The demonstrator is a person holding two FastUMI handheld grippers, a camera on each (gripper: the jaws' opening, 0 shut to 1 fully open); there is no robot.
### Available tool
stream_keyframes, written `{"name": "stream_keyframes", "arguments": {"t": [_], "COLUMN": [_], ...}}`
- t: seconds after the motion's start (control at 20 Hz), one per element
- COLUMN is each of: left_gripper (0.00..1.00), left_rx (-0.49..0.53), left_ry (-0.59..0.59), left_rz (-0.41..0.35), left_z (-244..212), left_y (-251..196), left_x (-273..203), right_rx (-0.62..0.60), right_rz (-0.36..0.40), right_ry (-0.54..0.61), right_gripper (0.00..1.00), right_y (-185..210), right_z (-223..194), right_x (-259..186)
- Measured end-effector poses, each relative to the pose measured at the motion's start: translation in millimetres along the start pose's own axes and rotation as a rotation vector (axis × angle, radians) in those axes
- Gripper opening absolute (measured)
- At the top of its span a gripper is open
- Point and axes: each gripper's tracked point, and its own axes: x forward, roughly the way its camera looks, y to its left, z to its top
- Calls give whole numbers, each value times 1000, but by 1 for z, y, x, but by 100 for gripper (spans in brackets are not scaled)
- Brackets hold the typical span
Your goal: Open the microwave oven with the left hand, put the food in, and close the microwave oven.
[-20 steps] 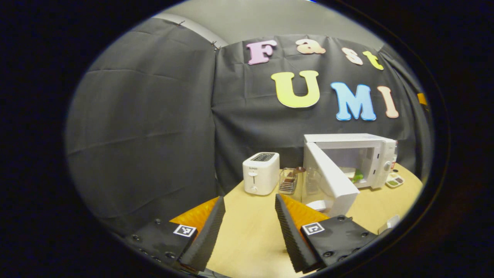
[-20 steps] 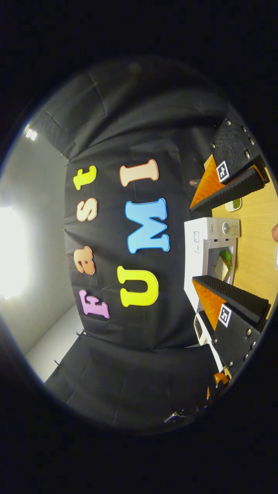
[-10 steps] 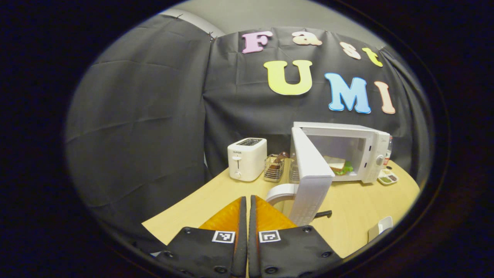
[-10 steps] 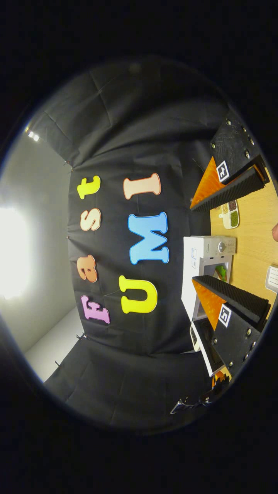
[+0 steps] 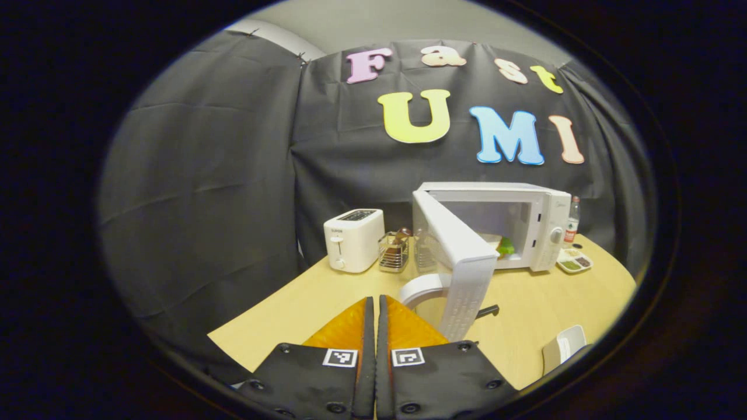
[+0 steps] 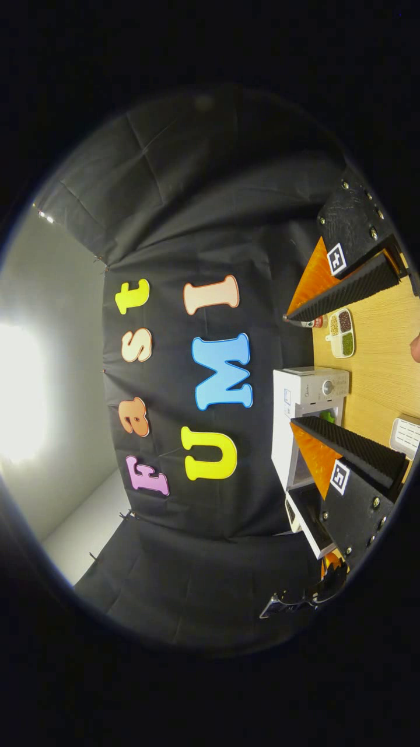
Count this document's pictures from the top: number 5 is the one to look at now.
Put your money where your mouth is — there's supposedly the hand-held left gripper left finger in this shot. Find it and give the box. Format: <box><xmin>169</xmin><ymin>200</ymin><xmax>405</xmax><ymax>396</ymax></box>
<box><xmin>233</xmin><ymin>296</ymin><xmax>377</xmax><ymax>420</ymax></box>

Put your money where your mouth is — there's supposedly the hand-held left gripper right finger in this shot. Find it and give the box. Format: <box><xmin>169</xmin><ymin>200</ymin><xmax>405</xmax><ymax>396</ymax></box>
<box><xmin>376</xmin><ymin>295</ymin><xmax>520</xmax><ymax>420</ymax></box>

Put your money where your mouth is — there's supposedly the sandwich with green lettuce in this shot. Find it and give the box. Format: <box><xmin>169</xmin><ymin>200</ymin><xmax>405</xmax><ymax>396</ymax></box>
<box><xmin>479</xmin><ymin>233</ymin><xmax>515</xmax><ymax>260</ymax></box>

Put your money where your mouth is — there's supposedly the white microwave oven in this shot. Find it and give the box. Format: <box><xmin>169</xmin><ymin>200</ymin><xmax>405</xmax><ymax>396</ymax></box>
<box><xmin>400</xmin><ymin>181</ymin><xmax>573</xmax><ymax>342</ymax></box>

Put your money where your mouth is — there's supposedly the white toaster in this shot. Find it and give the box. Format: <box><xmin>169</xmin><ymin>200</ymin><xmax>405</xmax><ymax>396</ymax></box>
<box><xmin>323</xmin><ymin>208</ymin><xmax>386</xmax><ymax>274</ymax></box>

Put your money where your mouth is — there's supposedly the white divided dish of beans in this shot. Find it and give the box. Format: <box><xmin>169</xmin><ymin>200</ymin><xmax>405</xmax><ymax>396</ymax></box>
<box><xmin>556</xmin><ymin>248</ymin><xmax>594</xmax><ymax>275</ymax></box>

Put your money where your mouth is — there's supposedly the clear bottle with red label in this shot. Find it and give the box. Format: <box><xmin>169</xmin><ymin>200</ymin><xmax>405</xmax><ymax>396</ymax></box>
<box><xmin>563</xmin><ymin>195</ymin><xmax>581</xmax><ymax>246</ymax></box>

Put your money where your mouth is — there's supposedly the black backdrop cloth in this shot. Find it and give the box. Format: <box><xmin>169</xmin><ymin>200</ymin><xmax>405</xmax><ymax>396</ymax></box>
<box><xmin>99</xmin><ymin>29</ymin><xmax>654</xmax><ymax>380</ymax></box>

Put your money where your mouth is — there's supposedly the small metal wire rack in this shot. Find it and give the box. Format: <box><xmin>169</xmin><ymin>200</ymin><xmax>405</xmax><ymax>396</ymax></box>
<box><xmin>378</xmin><ymin>227</ymin><xmax>410</xmax><ymax>274</ymax></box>

